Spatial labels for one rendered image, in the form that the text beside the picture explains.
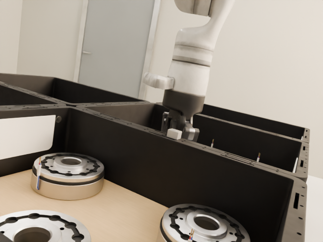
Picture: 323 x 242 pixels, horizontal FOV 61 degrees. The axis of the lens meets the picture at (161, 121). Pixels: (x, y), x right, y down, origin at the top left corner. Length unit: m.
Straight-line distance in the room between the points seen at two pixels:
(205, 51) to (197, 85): 0.06
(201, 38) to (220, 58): 2.89
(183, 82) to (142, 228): 0.24
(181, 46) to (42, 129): 0.27
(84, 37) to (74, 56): 0.31
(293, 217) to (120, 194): 0.26
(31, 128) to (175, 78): 0.24
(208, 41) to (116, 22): 3.36
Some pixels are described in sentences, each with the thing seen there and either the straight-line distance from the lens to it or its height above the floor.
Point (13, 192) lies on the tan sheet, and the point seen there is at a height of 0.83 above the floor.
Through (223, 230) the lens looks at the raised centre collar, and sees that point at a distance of 0.33.
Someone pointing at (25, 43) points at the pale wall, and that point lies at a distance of 4.69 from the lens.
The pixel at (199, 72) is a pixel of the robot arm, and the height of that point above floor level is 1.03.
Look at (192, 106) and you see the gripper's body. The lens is 0.47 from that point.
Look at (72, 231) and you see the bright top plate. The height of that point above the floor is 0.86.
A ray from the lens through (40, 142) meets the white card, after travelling 0.49.
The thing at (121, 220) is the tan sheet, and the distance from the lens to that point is 0.38.
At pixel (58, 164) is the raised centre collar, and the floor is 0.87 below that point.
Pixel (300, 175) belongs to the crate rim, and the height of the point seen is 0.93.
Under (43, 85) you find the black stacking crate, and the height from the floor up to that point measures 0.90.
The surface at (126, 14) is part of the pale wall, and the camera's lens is 3.76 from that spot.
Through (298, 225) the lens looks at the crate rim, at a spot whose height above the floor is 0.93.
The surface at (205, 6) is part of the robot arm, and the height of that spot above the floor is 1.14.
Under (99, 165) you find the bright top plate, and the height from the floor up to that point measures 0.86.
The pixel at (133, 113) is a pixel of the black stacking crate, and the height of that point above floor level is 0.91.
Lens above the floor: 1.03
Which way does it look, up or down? 11 degrees down
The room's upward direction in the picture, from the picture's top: 11 degrees clockwise
